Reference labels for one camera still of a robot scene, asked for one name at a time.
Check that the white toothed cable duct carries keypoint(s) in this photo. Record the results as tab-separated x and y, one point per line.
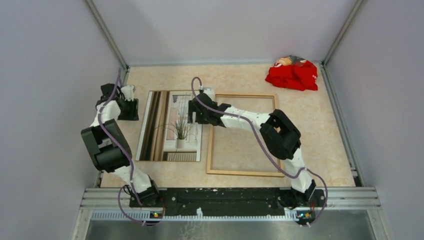
148	216

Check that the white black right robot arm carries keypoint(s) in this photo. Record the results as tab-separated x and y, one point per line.
276	135

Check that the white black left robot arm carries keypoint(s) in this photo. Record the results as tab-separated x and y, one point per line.
108	148

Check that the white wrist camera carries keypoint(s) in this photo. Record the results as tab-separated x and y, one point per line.
210	93
128	92

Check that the wooden picture frame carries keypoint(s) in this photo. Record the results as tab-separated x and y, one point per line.
236	151

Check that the red crumpled cloth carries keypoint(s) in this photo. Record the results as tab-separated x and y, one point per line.
294	73

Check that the printed plant window photo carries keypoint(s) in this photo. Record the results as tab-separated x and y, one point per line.
166	135

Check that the aluminium front rail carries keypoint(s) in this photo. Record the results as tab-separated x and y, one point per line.
338	198

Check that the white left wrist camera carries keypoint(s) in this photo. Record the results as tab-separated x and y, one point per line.
128	92

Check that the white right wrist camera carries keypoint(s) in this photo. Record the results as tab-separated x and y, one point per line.
210	93

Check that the right controller board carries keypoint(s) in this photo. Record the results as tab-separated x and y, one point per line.
301	215

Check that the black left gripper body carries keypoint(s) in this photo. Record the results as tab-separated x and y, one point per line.
129	112

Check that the left controller board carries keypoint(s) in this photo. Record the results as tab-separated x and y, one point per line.
156	215

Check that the controller board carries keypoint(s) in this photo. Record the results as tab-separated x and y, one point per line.
156	215
301	215

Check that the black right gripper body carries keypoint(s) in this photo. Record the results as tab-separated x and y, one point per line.
201	118

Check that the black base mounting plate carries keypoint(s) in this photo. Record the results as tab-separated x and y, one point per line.
226	202

